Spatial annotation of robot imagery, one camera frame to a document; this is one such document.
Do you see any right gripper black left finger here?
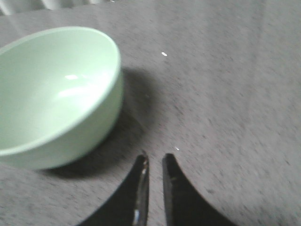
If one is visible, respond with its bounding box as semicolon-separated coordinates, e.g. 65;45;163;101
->
79;152;150;226

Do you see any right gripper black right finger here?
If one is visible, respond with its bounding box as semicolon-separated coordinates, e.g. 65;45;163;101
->
162;153;235;226

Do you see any green bowl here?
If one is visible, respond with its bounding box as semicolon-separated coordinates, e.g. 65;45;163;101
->
0;26;124;170

